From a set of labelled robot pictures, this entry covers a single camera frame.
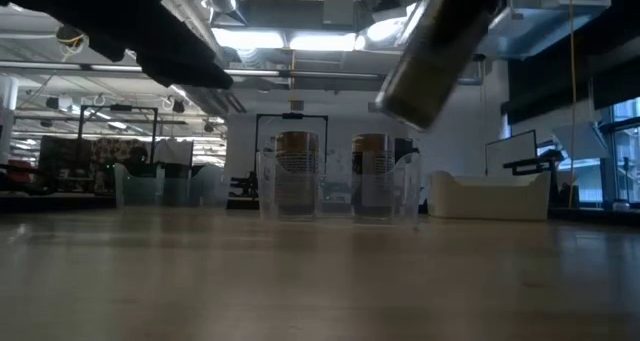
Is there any grey ceiling box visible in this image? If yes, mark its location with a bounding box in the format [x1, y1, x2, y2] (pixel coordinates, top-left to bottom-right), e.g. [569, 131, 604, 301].
[322, 0, 357, 28]

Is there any tall spice jar tan lid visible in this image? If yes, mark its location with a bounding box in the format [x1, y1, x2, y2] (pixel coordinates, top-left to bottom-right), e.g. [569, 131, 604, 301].
[351, 133, 396, 218]
[273, 130, 321, 218]

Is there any spice jar black cap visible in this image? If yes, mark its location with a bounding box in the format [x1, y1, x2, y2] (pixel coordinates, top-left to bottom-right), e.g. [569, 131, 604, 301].
[374, 0, 496, 133]
[162, 163, 190, 206]

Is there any white plastic bin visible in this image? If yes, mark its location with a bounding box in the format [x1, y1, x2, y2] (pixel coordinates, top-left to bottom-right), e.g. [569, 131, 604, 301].
[427, 169, 552, 222]

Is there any white board panel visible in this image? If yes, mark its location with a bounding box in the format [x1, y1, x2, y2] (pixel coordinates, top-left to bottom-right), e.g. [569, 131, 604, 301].
[483, 129, 540, 178]

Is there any clear plastic bin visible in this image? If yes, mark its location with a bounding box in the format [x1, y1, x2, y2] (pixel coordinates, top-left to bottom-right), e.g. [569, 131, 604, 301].
[113, 161, 227, 208]
[255, 148, 424, 225]

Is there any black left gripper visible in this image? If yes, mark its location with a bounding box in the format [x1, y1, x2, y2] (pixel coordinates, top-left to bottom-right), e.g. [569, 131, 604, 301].
[0, 0, 234, 89]

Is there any ceiling light panel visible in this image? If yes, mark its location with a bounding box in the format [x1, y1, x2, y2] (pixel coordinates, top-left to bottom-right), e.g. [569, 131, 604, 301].
[212, 27, 286, 51]
[288, 32, 359, 53]

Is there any black desk mount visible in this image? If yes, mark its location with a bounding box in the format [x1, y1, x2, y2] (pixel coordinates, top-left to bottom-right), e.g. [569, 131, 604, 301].
[502, 149, 566, 178]

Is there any yellow hanging cable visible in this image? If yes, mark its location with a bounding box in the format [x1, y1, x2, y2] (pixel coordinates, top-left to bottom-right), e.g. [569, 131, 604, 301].
[567, 0, 577, 207]

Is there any black stand frame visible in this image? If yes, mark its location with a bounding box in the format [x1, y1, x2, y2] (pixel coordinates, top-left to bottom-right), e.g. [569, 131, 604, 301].
[254, 112, 330, 202]
[77, 104, 159, 167]

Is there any glass window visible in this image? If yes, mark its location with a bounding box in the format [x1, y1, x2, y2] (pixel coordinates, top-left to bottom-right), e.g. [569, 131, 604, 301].
[599, 96, 640, 205]

